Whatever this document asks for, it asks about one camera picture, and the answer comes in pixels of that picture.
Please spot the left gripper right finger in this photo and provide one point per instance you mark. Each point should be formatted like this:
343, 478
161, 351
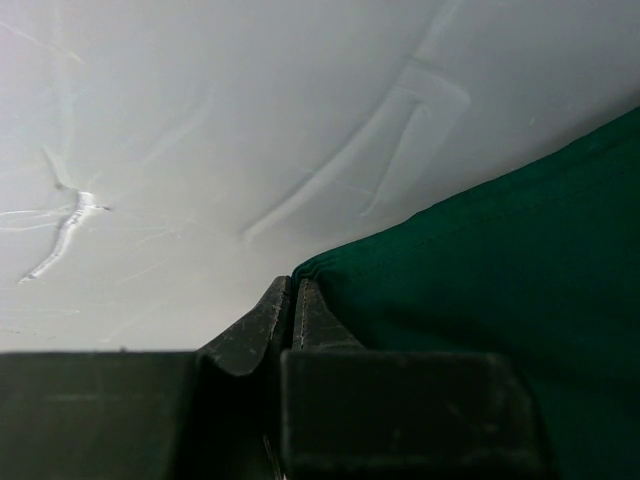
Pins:
349, 412

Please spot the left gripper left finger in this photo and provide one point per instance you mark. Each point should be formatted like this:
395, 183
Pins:
208, 413

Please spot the green surgical cloth wrap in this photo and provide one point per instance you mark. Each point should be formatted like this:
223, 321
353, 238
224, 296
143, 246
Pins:
540, 265

